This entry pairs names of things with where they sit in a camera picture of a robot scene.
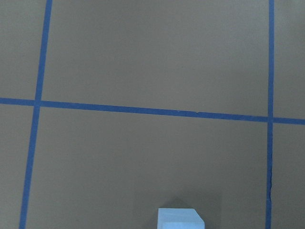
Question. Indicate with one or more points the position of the light blue foam block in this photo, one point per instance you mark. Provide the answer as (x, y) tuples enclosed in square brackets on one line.
[(179, 218)]

